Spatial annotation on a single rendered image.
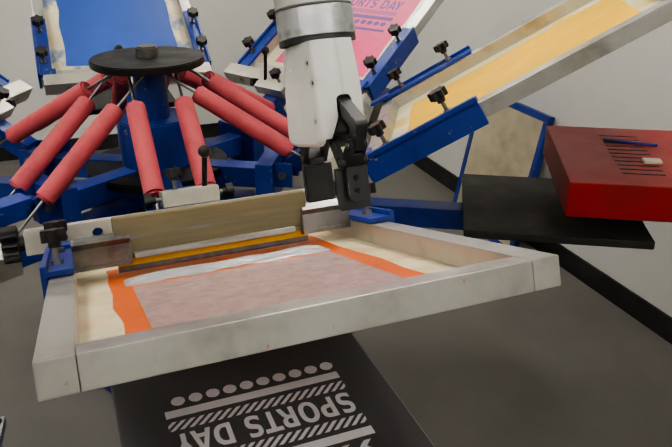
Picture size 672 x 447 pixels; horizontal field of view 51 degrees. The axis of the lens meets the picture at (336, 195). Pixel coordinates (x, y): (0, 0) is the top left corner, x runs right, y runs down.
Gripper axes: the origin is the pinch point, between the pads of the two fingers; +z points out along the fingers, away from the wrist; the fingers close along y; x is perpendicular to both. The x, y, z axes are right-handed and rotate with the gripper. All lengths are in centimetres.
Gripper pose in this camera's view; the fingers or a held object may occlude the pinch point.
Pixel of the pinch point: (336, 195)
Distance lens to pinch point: 71.1
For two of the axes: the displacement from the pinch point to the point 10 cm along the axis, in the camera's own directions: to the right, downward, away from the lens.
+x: 9.2, -1.6, 3.5
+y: 3.7, 0.7, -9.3
